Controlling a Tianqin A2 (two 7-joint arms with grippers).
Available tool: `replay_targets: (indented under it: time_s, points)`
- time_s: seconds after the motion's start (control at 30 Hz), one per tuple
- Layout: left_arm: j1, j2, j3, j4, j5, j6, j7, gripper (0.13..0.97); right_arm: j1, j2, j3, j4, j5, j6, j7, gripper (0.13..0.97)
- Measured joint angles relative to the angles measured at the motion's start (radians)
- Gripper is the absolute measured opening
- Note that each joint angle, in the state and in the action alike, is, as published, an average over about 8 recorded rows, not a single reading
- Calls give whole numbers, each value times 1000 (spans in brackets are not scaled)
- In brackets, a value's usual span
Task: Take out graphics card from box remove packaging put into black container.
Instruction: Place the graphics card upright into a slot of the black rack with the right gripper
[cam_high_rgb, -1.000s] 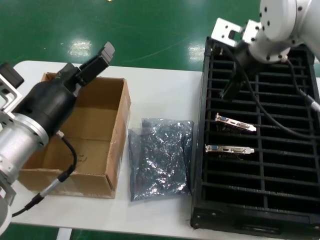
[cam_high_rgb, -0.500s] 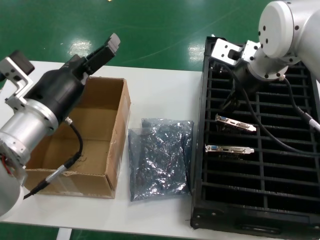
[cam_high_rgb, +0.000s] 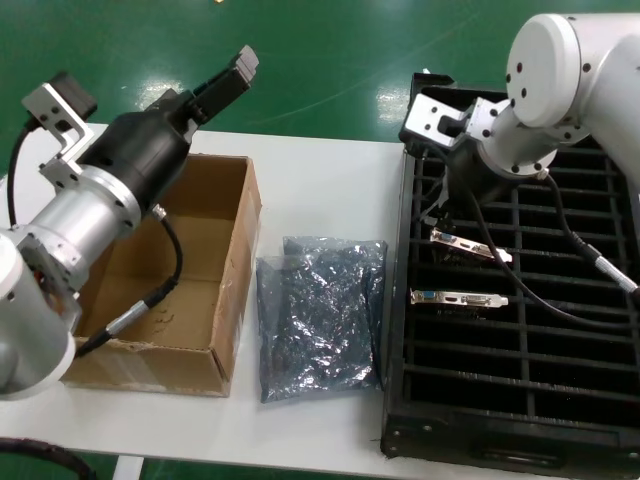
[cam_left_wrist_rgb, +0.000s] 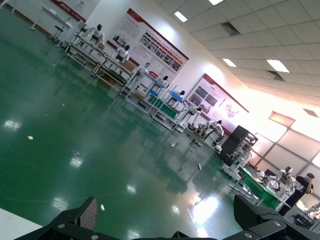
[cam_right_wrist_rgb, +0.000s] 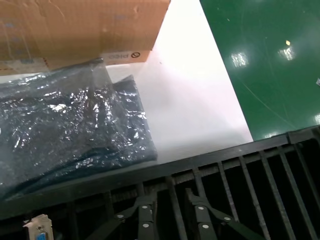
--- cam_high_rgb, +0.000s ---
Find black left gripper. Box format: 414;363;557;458
79;44;262;202

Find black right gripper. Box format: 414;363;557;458
420;141;522;227

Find graphics card with metal bracket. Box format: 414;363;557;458
428;227;515;266
409;288;510;319

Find translucent blue antistatic bag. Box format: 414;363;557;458
254;254;382;404
281;235;389;390

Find black slotted plastic container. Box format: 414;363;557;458
379;72;640;480

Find open brown cardboard box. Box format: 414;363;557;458
58;152;262;399

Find white table leg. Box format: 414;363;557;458
114;457;144;480

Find thin black right camera cable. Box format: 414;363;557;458
422;144;640;331

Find thin black camera cable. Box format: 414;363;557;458
422;144;640;331
6;123;32;232

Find right wrist camera silver bracket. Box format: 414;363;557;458
398;93;502;152

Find wrist camera silver bracket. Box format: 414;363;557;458
20;71;100;190
398;93;502;152

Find left wrist camera silver bracket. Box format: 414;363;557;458
20;71;100;190

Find left cable with silver connector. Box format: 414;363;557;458
73;203;185;360

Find cable with silver connector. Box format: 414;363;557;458
73;203;185;360
534;167;640;301

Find right cable with silver connector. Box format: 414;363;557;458
534;167;640;301

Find thin black left camera cable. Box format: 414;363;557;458
6;123;32;232

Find black corrugated cable conduit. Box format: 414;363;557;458
0;436;97;480

